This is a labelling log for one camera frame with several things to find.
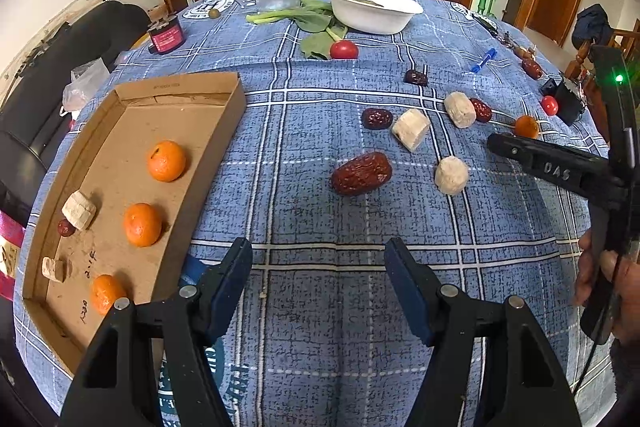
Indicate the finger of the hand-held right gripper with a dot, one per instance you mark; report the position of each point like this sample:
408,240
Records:
550,167

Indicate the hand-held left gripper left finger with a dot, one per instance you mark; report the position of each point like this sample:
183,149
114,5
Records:
227,289

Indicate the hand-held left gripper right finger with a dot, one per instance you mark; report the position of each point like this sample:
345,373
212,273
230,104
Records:
410,294

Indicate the orange mandarin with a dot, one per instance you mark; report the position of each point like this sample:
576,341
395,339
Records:
143,225
166,161
104,292
526,126

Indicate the white yam piece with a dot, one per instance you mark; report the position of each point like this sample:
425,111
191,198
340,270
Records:
411,130
55,268
460,110
451,176
80,210

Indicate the shallow cardboard box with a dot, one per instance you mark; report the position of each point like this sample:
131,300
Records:
125,132

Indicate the person's right forearm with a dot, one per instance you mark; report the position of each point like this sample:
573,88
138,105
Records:
620,369

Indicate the person's right hand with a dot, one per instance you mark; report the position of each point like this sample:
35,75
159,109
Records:
582,272

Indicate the small black box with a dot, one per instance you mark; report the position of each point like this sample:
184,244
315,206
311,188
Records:
570,99

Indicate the small red cherry tomato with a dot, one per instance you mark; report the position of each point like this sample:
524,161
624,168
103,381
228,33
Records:
549,106

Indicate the wooden chair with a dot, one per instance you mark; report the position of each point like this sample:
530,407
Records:
620,42

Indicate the dark jacket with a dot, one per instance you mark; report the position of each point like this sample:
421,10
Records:
590,24

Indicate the blue pen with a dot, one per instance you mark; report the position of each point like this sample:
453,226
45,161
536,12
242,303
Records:
482,61

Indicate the large red jujube date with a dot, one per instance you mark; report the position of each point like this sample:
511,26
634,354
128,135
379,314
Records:
361,174

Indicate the dark jujube date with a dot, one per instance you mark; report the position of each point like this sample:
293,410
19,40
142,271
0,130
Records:
376,119
416,77

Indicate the white bowl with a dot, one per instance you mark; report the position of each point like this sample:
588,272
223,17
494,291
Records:
370,14

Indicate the white plastic bag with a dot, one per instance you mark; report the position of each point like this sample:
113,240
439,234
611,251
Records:
85,84

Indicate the green vegetable leaf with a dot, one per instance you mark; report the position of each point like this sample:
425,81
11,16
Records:
362,0
317,44

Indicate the red labelled black jar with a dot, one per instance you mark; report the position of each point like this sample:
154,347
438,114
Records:
167,37

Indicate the black sofa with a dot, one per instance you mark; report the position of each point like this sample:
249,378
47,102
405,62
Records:
35,107

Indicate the small green olive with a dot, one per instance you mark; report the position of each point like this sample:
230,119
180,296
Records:
215,13

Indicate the green bok choy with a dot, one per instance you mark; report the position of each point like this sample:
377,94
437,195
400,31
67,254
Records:
290,13

